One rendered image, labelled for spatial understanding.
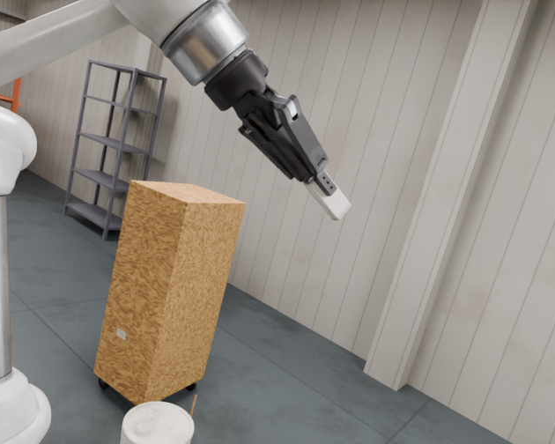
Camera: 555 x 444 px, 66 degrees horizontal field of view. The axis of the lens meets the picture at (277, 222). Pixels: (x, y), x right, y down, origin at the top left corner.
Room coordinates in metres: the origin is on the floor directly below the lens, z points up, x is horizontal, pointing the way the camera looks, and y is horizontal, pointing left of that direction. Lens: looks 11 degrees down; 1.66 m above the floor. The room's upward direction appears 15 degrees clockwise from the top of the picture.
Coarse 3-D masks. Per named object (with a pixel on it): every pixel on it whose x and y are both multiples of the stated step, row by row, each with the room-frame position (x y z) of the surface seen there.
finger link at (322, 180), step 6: (318, 162) 0.52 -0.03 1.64; (324, 162) 0.53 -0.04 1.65; (318, 174) 0.54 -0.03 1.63; (324, 174) 0.55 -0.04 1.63; (318, 180) 0.54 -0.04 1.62; (324, 180) 0.54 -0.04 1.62; (330, 180) 0.55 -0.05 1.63; (324, 186) 0.54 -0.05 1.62; (330, 186) 0.55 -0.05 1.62; (336, 186) 0.55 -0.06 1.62; (324, 192) 0.55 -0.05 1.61; (330, 192) 0.55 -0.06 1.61
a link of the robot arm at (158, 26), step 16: (112, 0) 0.48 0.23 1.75; (128, 0) 0.46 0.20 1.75; (144, 0) 0.46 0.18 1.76; (160, 0) 0.46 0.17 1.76; (176, 0) 0.46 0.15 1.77; (192, 0) 0.47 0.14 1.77; (208, 0) 0.48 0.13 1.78; (128, 16) 0.48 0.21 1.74; (144, 16) 0.47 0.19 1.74; (160, 16) 0.46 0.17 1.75; (176, 16) 0.47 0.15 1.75; (144, 32) 0.49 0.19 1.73; (160, 32) 0.48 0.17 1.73; (160, 48) 0.50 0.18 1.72
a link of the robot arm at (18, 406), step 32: (0, 128) 0.80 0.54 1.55; (0, 160) 0.79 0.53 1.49; (32, 160) 0.89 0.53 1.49; (0, 192) 0.79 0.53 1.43; (0, 224) 0.80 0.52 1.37; (0, 256) 0.79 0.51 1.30; (0, 288) 0.78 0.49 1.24; (0, 320) 0.78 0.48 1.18; (0, 352) 0.77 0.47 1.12; (0, 384) 0.76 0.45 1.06; (0, 416) 0.73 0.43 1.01; (32, 416) 0.79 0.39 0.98
